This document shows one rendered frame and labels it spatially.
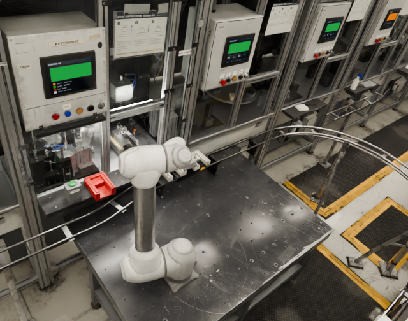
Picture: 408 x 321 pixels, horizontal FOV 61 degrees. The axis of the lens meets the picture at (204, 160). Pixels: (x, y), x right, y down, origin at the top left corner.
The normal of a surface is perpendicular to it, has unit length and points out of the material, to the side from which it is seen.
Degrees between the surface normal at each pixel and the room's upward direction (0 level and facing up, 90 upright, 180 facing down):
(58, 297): 0
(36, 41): 90
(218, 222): 0
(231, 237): 0
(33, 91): 90
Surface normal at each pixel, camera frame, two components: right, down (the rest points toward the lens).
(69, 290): 0.16, -0.76
